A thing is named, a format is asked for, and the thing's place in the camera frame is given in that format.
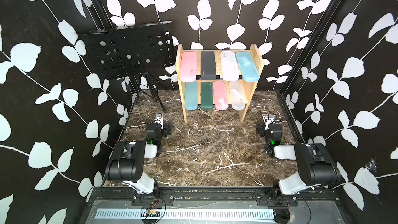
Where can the dark grey pencil case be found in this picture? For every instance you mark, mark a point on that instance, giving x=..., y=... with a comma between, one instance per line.
x=208, y=65

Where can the pink pencil case top shelf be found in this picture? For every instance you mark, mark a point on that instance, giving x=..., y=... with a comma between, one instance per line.
x=188, y=66

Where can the pink pencil case shelf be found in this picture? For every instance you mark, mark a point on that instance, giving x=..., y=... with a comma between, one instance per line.
x=188, y=66
x=220, y=95

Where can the white pencil case top shelf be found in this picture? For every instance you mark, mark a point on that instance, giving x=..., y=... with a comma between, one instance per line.
x=229, y=66

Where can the light blue pencil case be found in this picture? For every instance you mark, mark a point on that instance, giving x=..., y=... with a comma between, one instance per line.
x=247, y=67

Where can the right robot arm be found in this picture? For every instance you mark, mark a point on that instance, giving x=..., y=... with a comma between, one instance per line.
x=315, y=167

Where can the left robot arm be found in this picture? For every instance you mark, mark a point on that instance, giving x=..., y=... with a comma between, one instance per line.
x=126, y=164

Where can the teal pencil case lower shelf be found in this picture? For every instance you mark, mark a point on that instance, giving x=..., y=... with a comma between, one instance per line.
x=191, y=96

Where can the dark green pencil case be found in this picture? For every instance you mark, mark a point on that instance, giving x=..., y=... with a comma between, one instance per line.
x=206, y=96

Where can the pink pencil case lower shelf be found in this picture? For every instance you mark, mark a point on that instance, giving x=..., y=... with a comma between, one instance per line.
x=220, y=95

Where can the wooden two-tier shelf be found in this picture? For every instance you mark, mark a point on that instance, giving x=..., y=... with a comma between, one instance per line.
x=218, y=79

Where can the clear pencil case lower shelf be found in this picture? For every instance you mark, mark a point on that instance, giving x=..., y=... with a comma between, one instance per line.
x=237, y=96

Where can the black perforated music stand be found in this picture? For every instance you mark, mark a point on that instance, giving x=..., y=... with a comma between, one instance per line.
x=133, y=52

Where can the small circuit board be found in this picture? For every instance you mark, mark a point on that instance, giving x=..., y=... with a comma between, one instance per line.
x=151, y=213

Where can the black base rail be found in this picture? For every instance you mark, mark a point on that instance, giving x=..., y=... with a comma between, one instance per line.
x=262, y=196

